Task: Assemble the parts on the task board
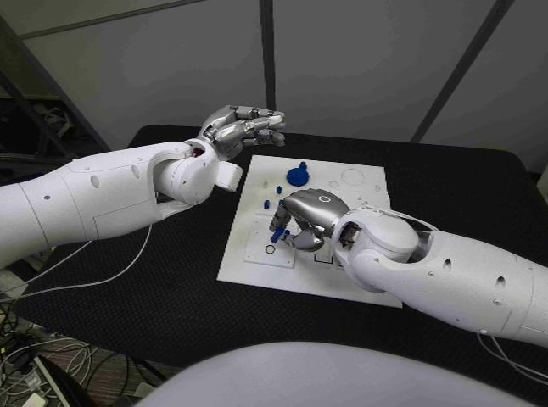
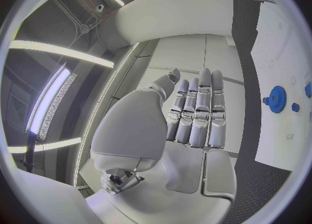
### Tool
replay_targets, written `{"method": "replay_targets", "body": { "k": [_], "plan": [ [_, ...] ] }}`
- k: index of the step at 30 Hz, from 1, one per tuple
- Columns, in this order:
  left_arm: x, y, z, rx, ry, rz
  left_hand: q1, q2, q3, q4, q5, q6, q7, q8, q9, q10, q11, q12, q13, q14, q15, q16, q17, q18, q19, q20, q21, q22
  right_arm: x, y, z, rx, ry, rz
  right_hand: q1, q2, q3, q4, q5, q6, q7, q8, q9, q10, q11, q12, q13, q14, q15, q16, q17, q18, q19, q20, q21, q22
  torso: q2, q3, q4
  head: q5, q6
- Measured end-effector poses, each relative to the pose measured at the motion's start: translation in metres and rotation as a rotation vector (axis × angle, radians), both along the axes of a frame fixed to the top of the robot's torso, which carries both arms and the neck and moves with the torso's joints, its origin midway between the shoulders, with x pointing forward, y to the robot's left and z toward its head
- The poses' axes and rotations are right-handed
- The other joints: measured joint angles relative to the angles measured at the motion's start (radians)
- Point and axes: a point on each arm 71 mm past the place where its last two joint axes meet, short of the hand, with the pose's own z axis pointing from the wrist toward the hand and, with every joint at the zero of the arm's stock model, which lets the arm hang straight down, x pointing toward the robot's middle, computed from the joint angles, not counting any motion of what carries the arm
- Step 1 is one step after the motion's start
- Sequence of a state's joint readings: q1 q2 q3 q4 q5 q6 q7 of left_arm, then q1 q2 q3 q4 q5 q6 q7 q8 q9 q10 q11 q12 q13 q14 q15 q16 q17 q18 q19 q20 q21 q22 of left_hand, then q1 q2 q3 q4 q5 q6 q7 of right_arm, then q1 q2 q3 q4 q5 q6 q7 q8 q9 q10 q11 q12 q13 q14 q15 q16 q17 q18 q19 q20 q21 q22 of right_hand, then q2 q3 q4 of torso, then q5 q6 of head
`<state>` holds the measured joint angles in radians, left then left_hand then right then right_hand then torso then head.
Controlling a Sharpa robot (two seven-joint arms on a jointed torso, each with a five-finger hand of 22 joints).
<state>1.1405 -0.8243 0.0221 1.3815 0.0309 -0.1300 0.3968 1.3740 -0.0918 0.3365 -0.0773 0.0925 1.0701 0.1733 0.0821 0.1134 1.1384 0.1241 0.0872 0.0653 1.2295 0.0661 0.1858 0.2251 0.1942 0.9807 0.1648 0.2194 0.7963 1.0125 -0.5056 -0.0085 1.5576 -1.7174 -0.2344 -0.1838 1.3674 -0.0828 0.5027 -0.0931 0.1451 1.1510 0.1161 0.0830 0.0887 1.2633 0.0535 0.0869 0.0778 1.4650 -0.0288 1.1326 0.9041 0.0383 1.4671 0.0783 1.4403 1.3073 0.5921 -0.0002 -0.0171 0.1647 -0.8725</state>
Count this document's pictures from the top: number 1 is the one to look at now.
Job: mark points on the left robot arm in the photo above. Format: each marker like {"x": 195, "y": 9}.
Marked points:
{"x": 96, "y": 197}

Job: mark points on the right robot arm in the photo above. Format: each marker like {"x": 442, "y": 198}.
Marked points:
{"x": 462, "y": 286}

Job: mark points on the white task board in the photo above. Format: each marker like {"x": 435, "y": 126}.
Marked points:
{"x": 256, "y": 264}

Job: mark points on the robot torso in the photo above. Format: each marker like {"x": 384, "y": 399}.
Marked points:
{"x": 329, "y": 378}

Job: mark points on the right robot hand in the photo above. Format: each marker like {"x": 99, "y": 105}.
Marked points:
{"x": 314, "y": 206}

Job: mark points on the blue gear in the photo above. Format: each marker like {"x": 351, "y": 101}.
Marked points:
{"x": 298, "y": 176}

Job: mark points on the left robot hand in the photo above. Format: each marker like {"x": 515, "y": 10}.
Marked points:
{"x": 230, "y": 133}

